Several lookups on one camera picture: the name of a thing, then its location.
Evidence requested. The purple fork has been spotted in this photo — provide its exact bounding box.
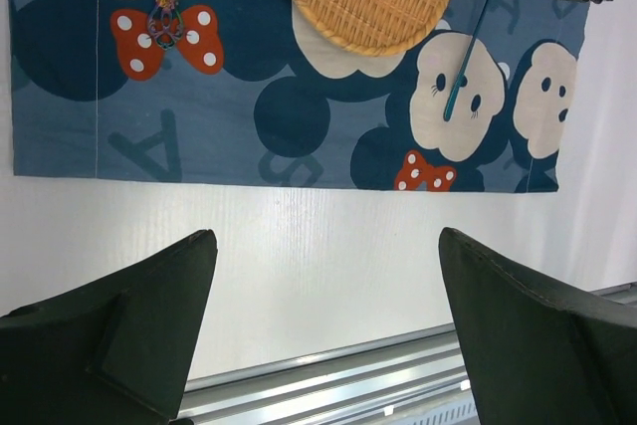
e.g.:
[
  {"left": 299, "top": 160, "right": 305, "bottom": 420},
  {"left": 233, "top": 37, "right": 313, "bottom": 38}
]
[{"left": 146, "top": 0, "right": 185, "bottom": 51}]

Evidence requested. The slotted cable duct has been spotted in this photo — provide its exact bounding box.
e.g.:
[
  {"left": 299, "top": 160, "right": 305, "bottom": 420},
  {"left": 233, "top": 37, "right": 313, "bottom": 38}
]
[{"left": 394, "top": 396, "right": 480, "bottom": 425}]

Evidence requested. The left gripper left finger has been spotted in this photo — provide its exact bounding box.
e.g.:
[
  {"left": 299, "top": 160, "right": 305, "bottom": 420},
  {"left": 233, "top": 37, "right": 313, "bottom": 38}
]
[{"left": 1, "top": 230, "right": 218, "bottom": 420}]

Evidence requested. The blue spoon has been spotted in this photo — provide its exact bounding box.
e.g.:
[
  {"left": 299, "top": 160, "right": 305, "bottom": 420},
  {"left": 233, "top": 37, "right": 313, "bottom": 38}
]
[{"left": 443, "top": 0, "right": 490, "bottom": 121}]

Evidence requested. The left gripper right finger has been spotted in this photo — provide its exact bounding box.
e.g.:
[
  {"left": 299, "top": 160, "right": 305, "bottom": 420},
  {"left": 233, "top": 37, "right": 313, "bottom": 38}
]
[{"left": 438, "top": 228, "right": 636, "bottom": 424}]

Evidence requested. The aluminium front rail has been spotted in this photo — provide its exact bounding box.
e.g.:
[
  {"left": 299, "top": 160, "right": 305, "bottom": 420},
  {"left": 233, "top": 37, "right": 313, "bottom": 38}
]
[{"left": 176, "top": 283, "right": 637, "bottom": 425}]

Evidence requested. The blue cartoon placemat cloth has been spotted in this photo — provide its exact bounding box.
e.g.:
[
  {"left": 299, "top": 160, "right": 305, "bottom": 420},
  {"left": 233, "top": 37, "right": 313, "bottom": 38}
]
[{"left": 8, "top": 0, "right": 588, "bottom": 193}]

